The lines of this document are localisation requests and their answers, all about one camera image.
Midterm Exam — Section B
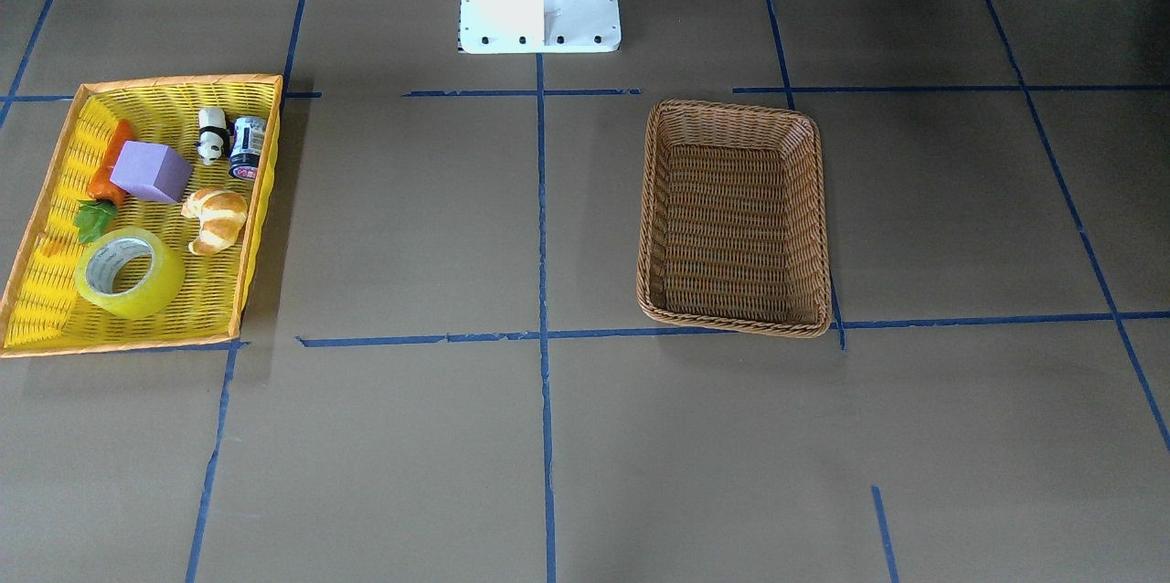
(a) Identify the yellow tape roll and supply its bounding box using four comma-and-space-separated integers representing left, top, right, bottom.
73, 228, 185, 320

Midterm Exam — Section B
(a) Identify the brown wicker basket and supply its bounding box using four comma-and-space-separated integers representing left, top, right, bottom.
635, 100, 833, 338

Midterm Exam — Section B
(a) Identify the yellow woven basket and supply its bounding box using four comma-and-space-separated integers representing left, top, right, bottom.
4, 74, 283, 357

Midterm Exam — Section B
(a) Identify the small printed can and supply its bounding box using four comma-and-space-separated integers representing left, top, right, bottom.
229, 115, 267, 181

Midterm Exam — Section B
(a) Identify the toy croissant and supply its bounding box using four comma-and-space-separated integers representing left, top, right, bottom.
180, 186, 248, 258

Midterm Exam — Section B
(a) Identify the purple foam block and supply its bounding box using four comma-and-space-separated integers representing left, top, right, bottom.
110, 139, 194, 204

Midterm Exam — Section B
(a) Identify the toy carrot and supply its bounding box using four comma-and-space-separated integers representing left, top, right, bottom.
73, 121, 135, 244

